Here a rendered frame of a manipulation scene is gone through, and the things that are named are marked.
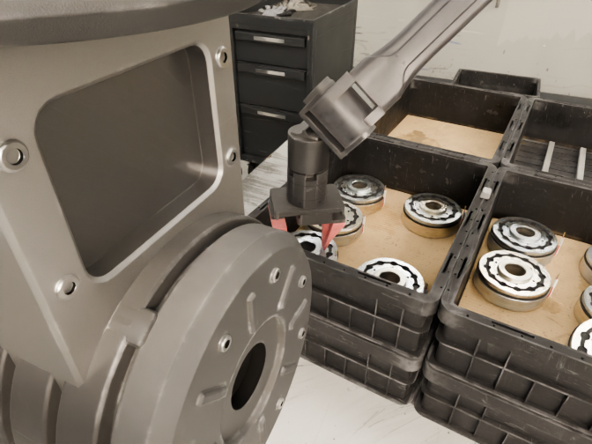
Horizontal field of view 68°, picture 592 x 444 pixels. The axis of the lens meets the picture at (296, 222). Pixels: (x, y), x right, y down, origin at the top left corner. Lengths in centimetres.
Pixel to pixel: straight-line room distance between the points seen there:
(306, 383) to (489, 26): 356
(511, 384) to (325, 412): 26
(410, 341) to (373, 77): 34
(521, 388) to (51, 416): 53
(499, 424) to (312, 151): 43
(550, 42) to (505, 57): 31
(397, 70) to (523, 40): 350
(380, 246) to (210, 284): 63
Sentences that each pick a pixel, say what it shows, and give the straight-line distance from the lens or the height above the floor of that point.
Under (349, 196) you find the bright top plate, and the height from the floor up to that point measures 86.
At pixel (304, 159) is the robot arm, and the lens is 58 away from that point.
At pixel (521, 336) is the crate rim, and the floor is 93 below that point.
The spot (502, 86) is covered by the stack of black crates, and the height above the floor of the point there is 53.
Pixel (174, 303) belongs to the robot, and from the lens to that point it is 16.
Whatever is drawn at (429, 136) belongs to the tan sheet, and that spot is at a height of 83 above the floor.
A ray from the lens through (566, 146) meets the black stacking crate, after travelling 128.
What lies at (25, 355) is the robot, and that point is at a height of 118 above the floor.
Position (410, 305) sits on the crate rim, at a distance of 56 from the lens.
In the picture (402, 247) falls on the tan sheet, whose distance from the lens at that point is 78.
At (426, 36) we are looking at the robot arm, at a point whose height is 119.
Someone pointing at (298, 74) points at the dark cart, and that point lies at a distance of 218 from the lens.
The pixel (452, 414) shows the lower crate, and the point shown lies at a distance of 70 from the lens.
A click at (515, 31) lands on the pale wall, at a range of 402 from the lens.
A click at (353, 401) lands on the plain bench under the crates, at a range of 73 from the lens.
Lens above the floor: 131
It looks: 36 degrees down
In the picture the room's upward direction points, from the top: straight up
